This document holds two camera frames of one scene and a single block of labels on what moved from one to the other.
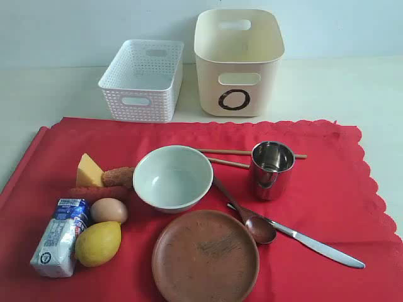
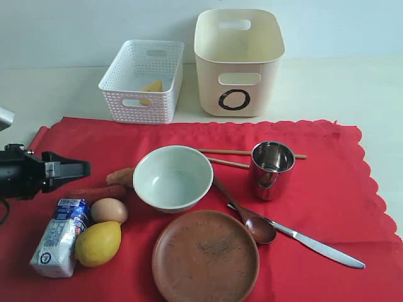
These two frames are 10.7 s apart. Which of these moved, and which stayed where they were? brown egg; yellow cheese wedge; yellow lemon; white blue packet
Moved: yellow cheese wedge
Stayed: yellow lemon; white blue packet; brown egg
